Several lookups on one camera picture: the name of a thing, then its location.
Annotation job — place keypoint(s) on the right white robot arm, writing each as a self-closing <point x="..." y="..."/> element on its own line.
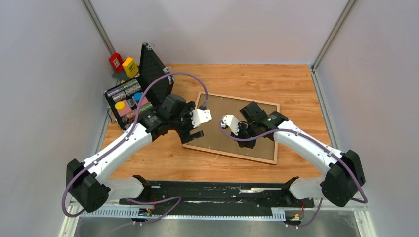
<point x="342" y="173"/>

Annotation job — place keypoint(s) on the yellow round disc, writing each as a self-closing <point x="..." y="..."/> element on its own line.
<point x="120" y="105"/>

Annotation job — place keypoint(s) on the blue round disc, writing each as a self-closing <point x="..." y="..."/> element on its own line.
<point x="137" y="96"/>

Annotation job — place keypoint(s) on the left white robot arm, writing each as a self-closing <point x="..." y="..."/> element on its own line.
<point x="89" y="181"/>

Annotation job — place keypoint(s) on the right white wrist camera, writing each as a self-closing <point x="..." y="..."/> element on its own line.
<point x="230" y="121"/>

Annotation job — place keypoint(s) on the yellow toy house block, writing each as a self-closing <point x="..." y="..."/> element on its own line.
<point x="130" y="67"/>

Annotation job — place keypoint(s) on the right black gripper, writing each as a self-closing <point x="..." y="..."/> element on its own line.
<point x="250" y="144"/>

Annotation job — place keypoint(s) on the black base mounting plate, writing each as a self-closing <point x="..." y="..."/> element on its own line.
<point x="220" y="198"/>

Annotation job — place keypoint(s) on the aluminium rail frame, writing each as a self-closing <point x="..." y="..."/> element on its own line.
<point x="124" y="219"/>

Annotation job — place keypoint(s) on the black open toy case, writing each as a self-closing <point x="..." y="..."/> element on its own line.
<point x="123" y="99"/>

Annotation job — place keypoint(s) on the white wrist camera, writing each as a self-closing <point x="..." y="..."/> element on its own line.
<point x="230" y="121"/>
<point x="200" y="117"/>

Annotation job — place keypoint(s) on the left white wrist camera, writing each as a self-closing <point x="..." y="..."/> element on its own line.
<point x="200" y="117"/>

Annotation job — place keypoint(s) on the red toy house block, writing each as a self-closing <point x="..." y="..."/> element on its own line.
<point x="116" y="62"/>

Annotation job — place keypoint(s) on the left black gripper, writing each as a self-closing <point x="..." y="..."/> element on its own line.
<point x="187" y="110"/>

